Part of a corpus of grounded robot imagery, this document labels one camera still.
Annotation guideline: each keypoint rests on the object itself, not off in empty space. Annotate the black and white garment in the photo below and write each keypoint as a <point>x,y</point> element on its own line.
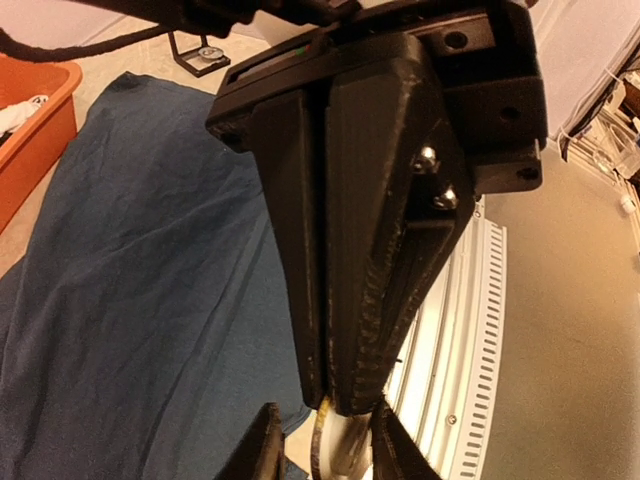
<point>14,116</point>

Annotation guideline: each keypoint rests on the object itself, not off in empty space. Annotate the black square display box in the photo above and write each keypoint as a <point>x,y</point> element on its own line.
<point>199,61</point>

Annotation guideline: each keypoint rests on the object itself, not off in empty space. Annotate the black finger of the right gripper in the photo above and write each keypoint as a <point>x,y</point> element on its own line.
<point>283,141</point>

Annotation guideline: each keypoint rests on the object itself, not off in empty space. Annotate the dark blue t-shirt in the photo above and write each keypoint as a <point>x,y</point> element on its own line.
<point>147,322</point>

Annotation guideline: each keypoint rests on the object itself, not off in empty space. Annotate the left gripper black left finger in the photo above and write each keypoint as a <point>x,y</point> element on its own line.
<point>260,453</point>

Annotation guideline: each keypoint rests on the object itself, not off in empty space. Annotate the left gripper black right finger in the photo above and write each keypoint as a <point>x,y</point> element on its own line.
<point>395,455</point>

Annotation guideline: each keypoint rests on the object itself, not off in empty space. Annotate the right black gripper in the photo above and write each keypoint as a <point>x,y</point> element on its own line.
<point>430,79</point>

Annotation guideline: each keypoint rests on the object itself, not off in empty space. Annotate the orange plastic tub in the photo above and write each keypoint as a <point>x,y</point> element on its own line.
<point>29,153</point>

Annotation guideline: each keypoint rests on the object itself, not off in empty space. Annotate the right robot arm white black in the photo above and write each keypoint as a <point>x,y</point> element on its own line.
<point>217,18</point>

